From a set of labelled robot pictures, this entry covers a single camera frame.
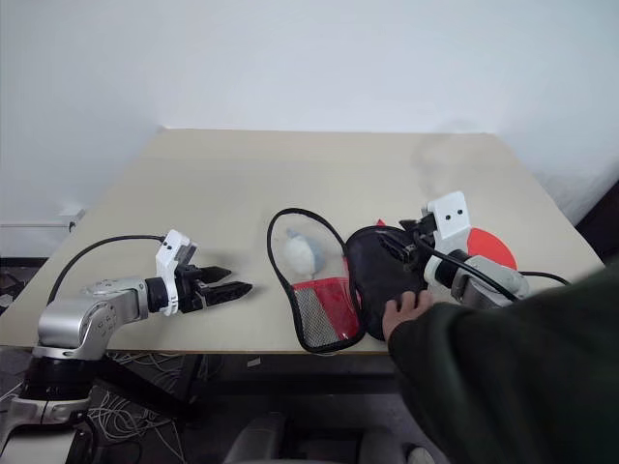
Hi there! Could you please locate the red black paddle case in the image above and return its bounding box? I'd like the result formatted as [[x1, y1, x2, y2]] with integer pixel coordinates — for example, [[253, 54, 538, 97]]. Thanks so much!
[[267, 207, 429, 356]]

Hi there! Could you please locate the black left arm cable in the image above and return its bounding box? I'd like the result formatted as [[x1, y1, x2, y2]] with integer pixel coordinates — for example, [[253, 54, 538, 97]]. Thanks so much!
[[47, 234, 166, 310]]

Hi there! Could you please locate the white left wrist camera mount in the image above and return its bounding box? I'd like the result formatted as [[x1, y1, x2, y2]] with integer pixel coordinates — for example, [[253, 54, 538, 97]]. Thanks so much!
[[155, 229, 200, 318]]

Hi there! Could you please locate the white floor cable tangle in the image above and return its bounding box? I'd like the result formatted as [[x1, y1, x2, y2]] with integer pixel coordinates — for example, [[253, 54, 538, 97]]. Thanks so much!
[[89, 351, 197, 449]]

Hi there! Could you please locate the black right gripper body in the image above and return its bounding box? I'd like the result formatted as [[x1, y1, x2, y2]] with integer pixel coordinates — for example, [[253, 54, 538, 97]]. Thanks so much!
[[408, 213, 442, 273]]

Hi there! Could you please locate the red table tennis paddle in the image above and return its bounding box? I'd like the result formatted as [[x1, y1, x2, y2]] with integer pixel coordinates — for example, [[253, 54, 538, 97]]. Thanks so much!
[[465, 226, 518, 272]]

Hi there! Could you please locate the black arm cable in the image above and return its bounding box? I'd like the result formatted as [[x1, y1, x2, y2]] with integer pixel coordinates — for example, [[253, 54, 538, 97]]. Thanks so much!
[[414, 229, 573, 297], [47, 234, 166, 310]]

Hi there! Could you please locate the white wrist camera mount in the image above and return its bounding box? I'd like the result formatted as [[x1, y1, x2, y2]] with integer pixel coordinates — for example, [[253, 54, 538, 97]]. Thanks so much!
[[420, 190, 474, 256], [155, 229, 200, 318]]

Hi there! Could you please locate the black table frame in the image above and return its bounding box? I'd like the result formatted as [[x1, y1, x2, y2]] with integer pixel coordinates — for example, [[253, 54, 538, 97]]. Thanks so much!
[[90, 351, 403, 422]]

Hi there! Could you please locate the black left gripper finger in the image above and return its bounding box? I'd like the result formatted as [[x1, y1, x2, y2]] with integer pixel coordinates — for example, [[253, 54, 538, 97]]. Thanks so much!
[[199, 280, 254, 306], [194, 264, 233, 287]]

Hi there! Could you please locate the dark brown cabinet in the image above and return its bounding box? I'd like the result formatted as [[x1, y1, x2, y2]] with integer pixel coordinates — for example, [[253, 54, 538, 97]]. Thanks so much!
[[574, 177, 619, 266]]

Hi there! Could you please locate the white wall cable trunking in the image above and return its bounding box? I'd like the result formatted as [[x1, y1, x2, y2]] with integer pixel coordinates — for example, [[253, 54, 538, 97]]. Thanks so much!
[[0, 206, 87, 231]]

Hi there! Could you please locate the person's bare hand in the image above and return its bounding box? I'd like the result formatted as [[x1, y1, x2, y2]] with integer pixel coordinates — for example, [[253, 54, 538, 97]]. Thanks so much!
[[382, 290, 435, 340]]

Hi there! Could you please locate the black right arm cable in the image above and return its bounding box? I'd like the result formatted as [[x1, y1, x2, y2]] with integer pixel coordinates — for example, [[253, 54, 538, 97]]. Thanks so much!
[[414, 229, 573, 297]]

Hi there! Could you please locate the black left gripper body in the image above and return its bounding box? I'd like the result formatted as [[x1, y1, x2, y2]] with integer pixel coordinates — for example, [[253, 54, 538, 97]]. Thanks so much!
[[173, 263, 208, 313]]

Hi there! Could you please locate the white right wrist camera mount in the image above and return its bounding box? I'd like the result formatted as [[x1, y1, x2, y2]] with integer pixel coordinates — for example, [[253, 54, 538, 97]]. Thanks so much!
[[420, 190, 474, 256]]

